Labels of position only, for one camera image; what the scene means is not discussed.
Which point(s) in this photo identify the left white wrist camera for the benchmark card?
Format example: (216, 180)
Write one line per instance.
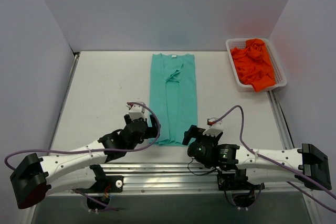
(136, 110)

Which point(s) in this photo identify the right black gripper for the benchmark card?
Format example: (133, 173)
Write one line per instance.
(196, 134)

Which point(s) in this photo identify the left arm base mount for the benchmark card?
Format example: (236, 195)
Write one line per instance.
(105, 187)

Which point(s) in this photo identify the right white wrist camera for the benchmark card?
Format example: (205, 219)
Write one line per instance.
(215, 127)

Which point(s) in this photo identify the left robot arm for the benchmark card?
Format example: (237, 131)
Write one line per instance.
(37, 177)

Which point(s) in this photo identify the teal t-shirt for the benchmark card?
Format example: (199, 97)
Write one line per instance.
(173, 96)

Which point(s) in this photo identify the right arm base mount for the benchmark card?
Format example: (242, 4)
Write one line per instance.
(239, 192)

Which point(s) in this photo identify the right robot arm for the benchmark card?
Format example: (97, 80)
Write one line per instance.
(307, 164)

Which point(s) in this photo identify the aluminium mounting rail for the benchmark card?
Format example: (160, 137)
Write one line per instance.
(163, 178)

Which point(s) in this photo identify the orange t-shirt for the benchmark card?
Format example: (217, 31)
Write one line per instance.
(253, 65)

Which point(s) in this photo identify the white plastic basket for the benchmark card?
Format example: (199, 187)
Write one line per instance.
(240, 43)

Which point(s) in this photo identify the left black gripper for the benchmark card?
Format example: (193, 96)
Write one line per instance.
(150, 129)

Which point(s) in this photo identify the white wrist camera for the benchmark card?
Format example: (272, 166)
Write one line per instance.
(215, 127)
(136, 110)

